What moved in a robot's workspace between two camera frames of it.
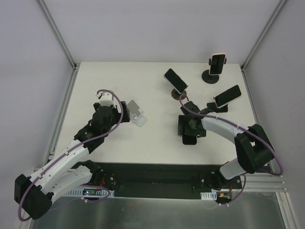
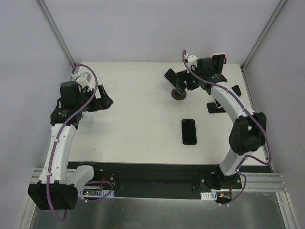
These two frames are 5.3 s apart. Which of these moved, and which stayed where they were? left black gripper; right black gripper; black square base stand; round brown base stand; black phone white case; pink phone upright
Moved: right black gripper; left black gripper
Stayed: pink phone upright; black phone white case; black square base stand; round brown base stand
